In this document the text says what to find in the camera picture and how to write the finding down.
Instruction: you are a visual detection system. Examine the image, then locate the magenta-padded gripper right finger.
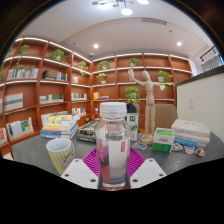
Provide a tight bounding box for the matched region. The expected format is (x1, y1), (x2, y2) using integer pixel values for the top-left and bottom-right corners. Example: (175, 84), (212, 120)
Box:
(127, 147), (167, 190)

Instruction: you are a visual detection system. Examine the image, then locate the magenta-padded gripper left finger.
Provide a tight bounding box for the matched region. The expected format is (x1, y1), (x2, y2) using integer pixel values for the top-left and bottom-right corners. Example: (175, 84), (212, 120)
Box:
(60, 147), (102, 190)

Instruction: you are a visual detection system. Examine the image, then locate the clear plastic water bottle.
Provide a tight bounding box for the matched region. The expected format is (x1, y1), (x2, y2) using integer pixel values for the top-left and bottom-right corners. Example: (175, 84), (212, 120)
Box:
(95, 101), (132, 191)

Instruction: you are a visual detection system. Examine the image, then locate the yellow striped white mug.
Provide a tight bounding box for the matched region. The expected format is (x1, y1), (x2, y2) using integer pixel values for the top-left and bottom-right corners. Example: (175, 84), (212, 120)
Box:
(45, 137), (76, 176)

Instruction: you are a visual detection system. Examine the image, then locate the small round badge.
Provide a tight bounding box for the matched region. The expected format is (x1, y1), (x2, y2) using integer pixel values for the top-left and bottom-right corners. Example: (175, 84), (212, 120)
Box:
(183, 145), (196, 155)
(194, 147), (207, 158)
(131, 141), (148, 151)
(171, 143), (184, 153)

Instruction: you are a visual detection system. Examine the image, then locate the small green white box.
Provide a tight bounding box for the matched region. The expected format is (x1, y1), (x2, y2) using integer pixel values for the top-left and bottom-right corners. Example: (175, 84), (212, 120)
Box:
(151, 127), (177, 154)

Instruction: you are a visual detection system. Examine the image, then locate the dark thick book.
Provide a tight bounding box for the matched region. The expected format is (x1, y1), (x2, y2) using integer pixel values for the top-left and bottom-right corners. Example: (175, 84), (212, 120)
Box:
(75, 128), (100, 144)

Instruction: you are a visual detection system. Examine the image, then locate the blue-spined white book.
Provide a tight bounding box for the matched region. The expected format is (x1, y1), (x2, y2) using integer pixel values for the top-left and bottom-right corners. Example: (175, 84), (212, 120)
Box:
(173, 137), (208, 149)

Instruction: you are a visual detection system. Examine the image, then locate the tall green white carton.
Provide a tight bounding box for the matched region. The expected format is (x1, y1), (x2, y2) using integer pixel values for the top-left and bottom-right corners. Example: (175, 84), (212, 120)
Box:
(126, 112), (140, 142)

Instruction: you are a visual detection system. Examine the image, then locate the colourful book stack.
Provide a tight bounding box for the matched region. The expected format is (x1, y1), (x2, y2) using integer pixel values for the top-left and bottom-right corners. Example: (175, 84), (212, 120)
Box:
(39, 111), (79, 140)

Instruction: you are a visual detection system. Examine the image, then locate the thin white book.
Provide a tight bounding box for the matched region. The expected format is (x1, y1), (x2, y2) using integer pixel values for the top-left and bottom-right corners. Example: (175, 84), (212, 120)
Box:
(173, 131), (211, 144)

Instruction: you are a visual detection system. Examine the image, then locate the tan upholstered chair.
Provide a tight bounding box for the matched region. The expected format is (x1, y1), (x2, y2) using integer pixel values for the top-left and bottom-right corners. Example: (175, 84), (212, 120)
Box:
(154, 103), (179, 129)

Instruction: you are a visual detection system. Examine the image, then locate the wooden artist mannequin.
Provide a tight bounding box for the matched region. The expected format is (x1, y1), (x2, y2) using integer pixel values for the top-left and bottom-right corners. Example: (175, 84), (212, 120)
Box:
(128, 65), (167, 145)

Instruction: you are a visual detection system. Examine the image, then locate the wooden shelf unit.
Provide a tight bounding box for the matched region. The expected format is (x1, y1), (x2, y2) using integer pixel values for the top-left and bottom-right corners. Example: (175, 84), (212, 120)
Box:
(0, 35), (194, 158)

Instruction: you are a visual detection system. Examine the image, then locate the grey curtain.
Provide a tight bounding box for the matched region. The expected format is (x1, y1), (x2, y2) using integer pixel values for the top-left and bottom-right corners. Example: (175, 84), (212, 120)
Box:
(202, 54), (224, 73)

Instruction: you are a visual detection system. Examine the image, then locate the ceiling air vent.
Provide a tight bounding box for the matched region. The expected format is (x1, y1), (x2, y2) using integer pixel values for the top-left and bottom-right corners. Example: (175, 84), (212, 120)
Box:
(141, 17), (168, 26)

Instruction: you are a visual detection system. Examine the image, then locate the branched ceiling lamp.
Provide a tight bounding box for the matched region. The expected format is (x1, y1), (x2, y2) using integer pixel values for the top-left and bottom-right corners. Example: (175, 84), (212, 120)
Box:
(91, 0), (150, 17)

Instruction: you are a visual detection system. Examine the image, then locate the black curtain rail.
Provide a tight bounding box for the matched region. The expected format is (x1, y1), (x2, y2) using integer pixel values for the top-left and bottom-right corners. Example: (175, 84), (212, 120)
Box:
(199, 46), (218, 63)

